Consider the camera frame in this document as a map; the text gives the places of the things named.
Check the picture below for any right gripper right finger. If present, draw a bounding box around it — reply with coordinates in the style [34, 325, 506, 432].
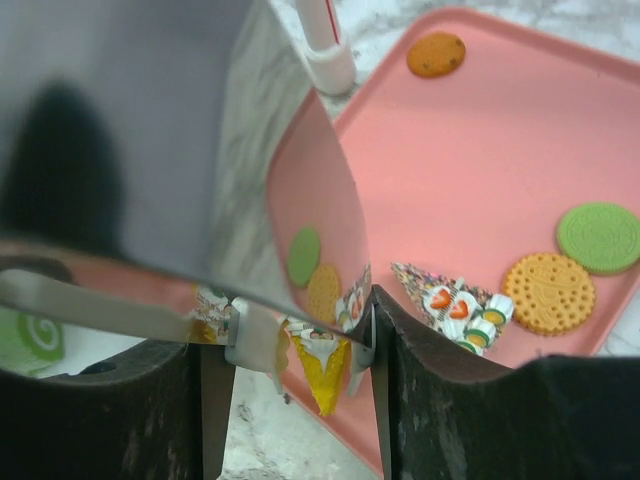
[371, 287, 639, 479]

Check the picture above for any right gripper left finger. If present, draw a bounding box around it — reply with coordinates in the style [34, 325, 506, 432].
[1, 342, 235, 479]

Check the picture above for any pink serving tray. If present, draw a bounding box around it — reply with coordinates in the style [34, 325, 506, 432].
[323, 1, 639, 477]

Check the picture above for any yellow sponge cake slice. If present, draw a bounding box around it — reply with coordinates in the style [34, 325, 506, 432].
[286, 322, 350, 416]

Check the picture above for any yellow round biscuit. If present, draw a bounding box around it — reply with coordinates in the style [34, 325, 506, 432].
[502, 253, 596, 336]

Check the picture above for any sprinkled cake slice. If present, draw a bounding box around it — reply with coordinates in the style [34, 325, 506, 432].
[391, 262, 515, 356]

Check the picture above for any green round pastry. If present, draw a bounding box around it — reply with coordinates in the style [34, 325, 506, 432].
[556, 202, 639, 275]

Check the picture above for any orange cookie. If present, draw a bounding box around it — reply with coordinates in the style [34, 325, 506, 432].
[406, 31, 466, 78]

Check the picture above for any white pvc frame right pole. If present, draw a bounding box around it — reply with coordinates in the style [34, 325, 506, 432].
[294, 0, 356, 96]

